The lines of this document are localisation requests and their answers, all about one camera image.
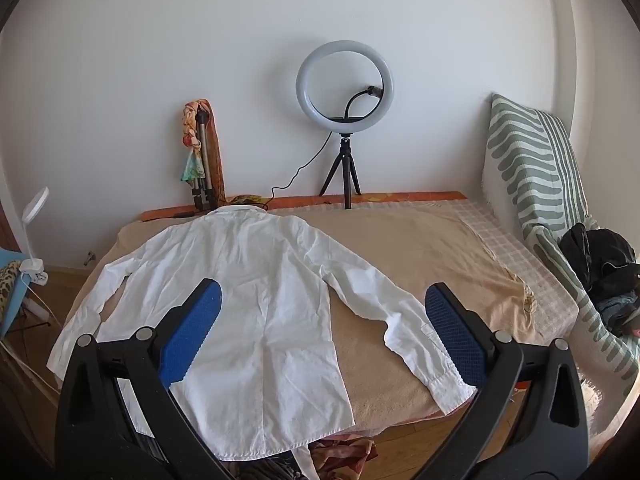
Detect beige bed blanket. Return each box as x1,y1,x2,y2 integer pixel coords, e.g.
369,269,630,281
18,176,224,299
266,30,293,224
66,207,537,432

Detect folded silver tripod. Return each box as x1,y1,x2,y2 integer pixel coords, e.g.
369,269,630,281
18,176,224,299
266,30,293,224
195,105,218,210

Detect black ring light cable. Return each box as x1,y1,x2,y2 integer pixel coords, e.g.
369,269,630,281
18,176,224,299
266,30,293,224
254,131,334,212

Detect colourful patterned scarf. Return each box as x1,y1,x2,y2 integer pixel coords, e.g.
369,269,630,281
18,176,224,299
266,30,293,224
180,99,227,210

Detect white clip desk lamp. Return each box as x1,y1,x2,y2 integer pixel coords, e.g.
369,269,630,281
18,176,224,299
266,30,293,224
18,185,51,285

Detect white ring light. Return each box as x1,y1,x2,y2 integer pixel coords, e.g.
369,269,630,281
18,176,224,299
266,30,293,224
295,40,395,133

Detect light blue chair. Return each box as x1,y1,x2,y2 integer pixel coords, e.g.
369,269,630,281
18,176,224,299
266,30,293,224
1,248,29,337

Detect green white striped cushion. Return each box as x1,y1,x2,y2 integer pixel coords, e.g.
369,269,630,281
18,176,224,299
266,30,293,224
485,93,639,411

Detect white long-sleeve shirt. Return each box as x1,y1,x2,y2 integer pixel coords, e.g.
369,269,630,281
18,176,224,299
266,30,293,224
48,206,474,462

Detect pile of dark clothes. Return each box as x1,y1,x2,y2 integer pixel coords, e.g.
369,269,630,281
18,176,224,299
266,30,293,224
560,223,639,338

